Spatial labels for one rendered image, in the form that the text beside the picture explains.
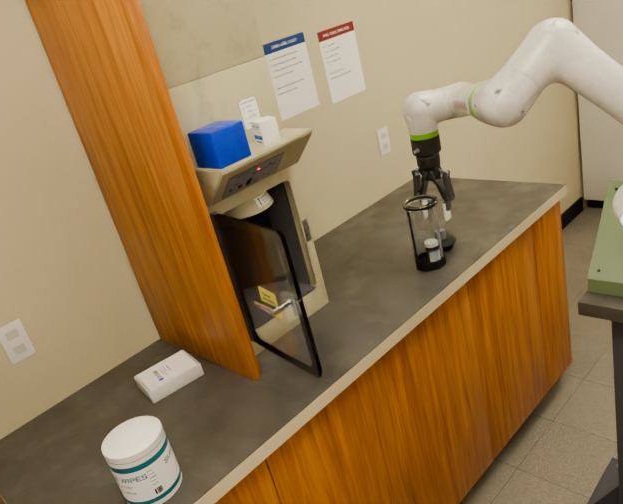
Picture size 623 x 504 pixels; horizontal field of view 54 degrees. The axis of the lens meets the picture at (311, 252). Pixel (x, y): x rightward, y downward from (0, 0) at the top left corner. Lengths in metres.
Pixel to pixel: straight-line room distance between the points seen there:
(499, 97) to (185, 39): 0.76
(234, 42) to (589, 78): 0.86
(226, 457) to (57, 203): 0.87
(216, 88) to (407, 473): 1.27
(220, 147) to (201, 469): 0.74
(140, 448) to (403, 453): 0.90
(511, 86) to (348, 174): 1.17
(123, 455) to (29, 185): 0.83
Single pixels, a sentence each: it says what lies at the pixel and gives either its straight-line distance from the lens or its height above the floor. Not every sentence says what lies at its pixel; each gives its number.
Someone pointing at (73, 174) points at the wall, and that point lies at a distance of 1.88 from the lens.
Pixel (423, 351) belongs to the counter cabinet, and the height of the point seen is 0.77.
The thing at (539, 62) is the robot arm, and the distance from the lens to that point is 1.56.
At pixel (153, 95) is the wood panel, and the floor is 1.72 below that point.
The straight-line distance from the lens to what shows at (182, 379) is 1.76.
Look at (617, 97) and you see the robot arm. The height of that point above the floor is 1.46.
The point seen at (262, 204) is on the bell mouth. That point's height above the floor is 1.33.
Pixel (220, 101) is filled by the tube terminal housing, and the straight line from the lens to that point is 1.61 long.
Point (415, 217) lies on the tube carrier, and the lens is 1.92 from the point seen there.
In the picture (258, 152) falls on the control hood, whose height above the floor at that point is 1.51.
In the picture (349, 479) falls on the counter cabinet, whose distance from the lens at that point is 1.80.
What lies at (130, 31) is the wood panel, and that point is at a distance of 1.42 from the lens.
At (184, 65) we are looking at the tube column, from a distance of 1.56.
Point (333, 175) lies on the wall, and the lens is 2.50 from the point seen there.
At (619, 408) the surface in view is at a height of 0.56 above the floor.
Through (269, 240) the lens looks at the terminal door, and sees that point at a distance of 1.37.
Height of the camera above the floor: 1.86
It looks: 23 degrees down
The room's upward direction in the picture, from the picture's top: 15 degrees counter-clockwise
